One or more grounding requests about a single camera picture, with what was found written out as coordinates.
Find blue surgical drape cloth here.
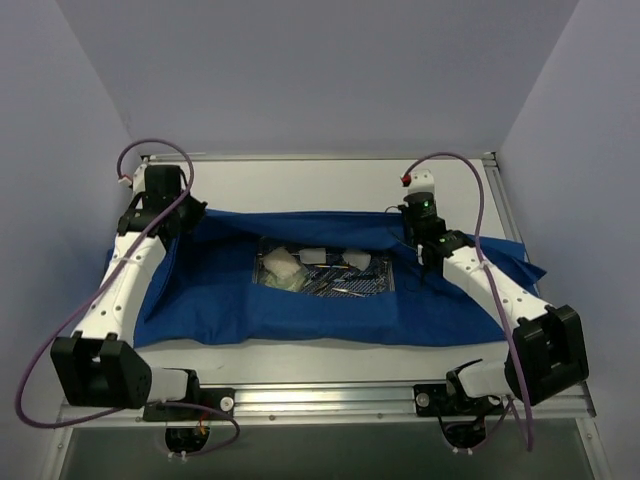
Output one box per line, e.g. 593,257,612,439
103,207,547,349

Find steel mesh instrument tray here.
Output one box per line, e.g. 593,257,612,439
253,237,394,298

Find white gauze roll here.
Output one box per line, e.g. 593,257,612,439
298,247,327,265
342,249,371,271

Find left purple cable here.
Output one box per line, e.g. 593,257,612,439
14,138,241,454

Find steel surgical scissors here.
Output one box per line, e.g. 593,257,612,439
307,271,346,295

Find green paper packet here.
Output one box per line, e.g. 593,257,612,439
263,273,308,292

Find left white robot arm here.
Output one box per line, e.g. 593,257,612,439
50,165,206,419

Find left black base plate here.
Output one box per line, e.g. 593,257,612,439
142,387,236,422

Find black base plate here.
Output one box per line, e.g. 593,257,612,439
413,383,505,418
142,387,236,422

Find white gauze roll middle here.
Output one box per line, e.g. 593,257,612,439
298,247,327,265

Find aluminium front rail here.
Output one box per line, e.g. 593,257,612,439
70,381,596,428

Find aluminium back rail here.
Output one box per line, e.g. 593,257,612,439
142,152,497,163

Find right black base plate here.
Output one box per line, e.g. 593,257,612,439
413,383,505,418

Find purple cable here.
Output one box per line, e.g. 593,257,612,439
402,152,536,452
14,138,241,454

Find white gauze roll right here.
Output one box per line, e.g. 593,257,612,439
342,249,371,271

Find cream gauze pack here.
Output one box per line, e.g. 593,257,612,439
262,247,301,280

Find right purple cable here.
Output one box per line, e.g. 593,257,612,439
402,152,536,452

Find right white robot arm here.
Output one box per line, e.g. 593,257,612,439
398,192,589,413

